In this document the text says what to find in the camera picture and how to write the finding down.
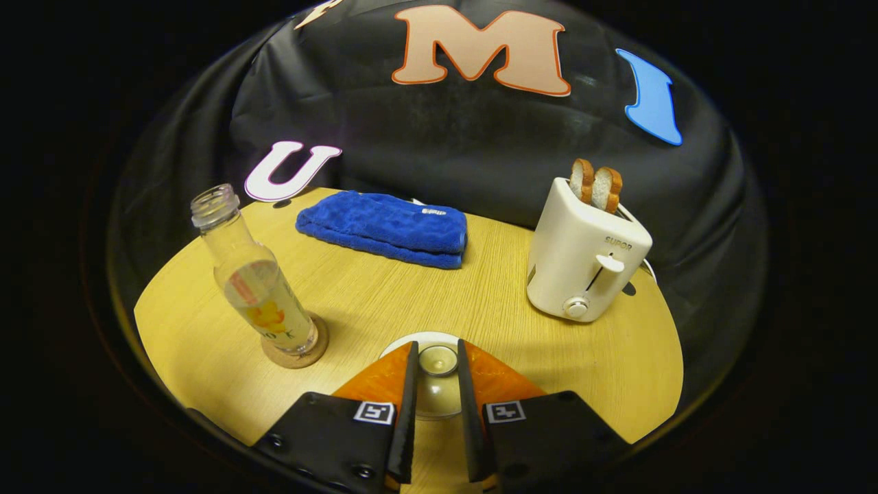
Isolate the white teacup lid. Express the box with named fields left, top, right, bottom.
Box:
left=379, top=331, right=474, bottom=421

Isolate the clear plastic water bottle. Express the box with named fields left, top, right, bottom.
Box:
left=190, top=183, right=320, bottom=355

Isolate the white toaster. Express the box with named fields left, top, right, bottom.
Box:
left=526, top=177, right=653, bottom=323

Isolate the black backdrop cloth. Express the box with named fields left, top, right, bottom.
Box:
left=106, top=0, right=769, bottom=412

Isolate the round cork coaster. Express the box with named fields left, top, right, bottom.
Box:
left=261, top=312, right=330, bottom=370

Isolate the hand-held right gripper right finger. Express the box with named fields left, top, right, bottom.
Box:
left=457, top=339, right=632, bottom=494

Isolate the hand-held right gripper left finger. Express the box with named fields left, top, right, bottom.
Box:
left=252, top=340, right=420, bottom=494

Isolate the blue folded towel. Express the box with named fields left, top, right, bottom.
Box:
left=296, top=190, right=468, bottom=270

